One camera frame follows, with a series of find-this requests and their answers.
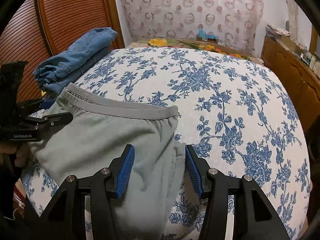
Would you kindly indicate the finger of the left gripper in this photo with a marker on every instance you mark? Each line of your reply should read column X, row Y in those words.
column 55, row 120
column 46, row 104

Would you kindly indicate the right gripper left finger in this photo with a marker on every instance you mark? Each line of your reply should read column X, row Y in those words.
column 66, row 208

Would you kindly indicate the grey-green shorts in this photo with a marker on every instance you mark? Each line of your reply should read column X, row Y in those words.
column 138, row 137

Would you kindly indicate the folded blue jeans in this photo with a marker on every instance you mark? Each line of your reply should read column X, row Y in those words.
column 56, row 72

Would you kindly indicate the brown louvered wardrobe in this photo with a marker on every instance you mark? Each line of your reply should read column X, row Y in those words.
column 40, row 29

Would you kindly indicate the blue floral white quilt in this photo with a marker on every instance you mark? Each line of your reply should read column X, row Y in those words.
column 235, row 113

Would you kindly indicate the long wooden cabinet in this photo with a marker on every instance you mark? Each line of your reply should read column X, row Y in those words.
column 300, row 83

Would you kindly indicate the box with blue item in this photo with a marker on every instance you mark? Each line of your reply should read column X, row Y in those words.
column 203, row 36

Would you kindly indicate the colourful flower blanket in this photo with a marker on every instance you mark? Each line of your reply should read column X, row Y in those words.
column 197, row 45

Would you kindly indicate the stack of papers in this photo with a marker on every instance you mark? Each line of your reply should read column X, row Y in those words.
column 274, row 32

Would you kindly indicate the patterned lace curtain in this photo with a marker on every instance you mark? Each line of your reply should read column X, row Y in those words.
column 233, row 22

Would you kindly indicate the tied beige side curtain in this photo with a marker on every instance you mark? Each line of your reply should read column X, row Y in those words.
column 293, row 17

